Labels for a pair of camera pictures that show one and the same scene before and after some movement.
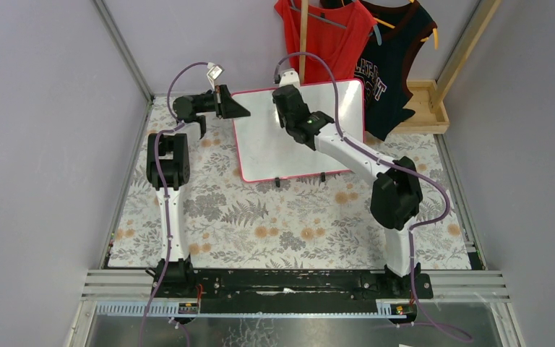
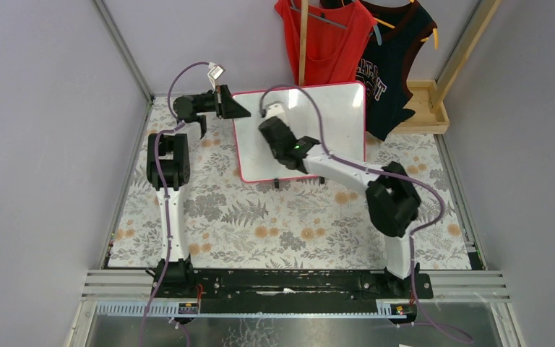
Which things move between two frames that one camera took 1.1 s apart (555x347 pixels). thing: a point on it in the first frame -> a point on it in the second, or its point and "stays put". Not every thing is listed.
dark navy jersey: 402,27 stays put
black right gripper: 284,99 -> 268,129
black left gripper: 220,102 stays put
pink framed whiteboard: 264,150 stays put
